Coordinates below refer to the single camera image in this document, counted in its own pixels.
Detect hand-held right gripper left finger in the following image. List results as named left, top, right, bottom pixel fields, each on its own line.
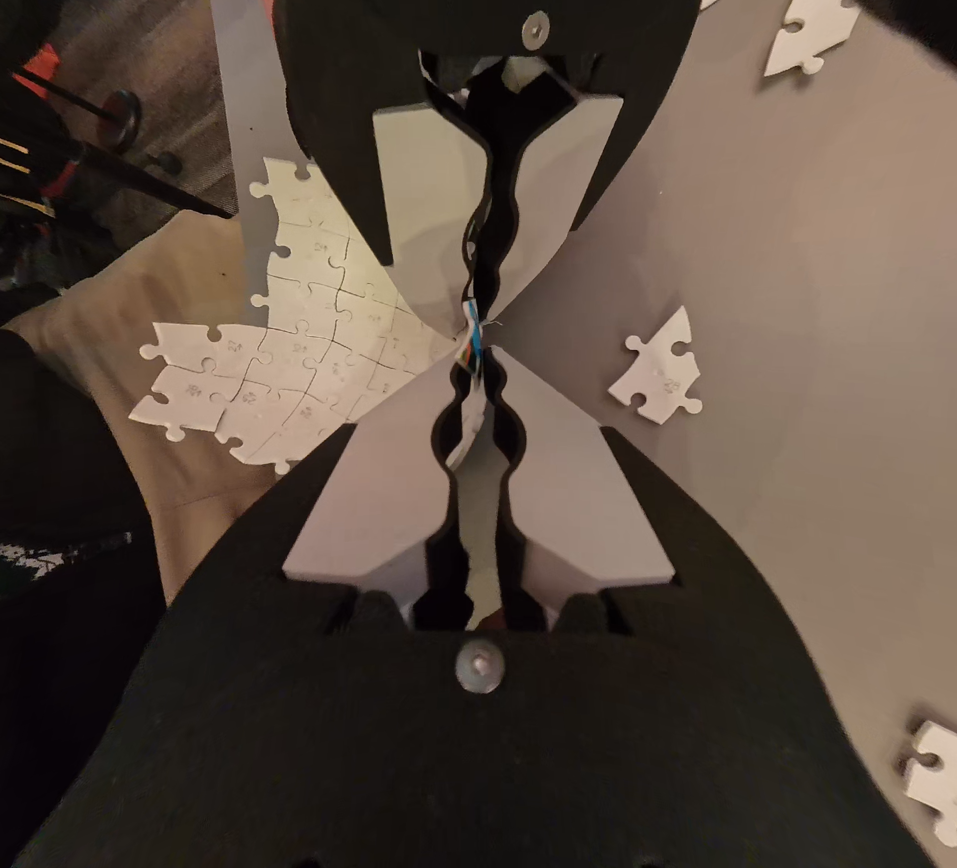
left=283, top=348, right=471, bottom=618

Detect black chair base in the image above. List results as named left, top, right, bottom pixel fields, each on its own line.
left=0, top=45, right=234, bottom=220

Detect red chair part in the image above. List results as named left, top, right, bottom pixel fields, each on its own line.
left=11, top=44, right=83, bottom=196

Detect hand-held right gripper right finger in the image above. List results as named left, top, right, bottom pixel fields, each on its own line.
left=482, top=347, right=677, bottom=626

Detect person's tan trousers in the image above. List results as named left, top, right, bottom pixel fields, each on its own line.
left=0, top=210, right=300, bottom=603

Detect partly built puzzle ball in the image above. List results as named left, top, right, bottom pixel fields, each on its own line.
left=129, top=158, right=494, bottom=476

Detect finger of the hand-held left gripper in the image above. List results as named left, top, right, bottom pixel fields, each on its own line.
left=478, top=68, right=626, bottom=331
left=372, top=49, right=500, bottom=336

